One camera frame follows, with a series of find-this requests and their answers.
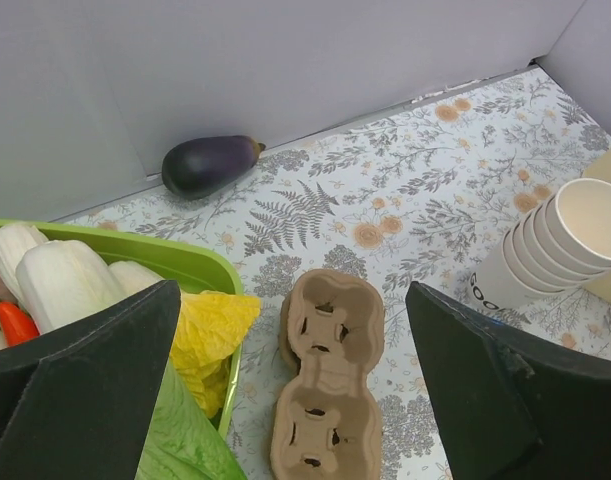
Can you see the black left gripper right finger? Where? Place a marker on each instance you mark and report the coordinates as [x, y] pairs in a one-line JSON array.
[[509, 404]]

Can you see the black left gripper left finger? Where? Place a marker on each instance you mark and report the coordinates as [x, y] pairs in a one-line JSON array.
[[76, 403]]

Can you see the stack of white paper cups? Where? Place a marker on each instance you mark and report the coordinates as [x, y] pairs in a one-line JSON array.
[[562, 244]]

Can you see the brown pulp cup carrier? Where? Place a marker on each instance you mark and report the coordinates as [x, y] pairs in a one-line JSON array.
[[327, 423]]

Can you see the red orange pepper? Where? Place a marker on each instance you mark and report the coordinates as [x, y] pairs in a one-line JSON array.
[[16, 325]]

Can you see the green lettuce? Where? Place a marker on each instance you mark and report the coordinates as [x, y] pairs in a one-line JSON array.
[[181, 442]]

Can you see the white napa cabbage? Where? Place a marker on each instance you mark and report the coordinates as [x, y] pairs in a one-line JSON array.
[[65, 281]]

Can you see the yellow cabbage leaf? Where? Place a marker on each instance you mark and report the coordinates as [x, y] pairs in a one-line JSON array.
[[211, 326]]

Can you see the green plastic tray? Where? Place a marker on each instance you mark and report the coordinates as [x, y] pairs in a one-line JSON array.
[[194, 268]]

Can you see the purple eggplant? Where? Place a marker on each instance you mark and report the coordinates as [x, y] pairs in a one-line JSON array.
[[198, 168]]

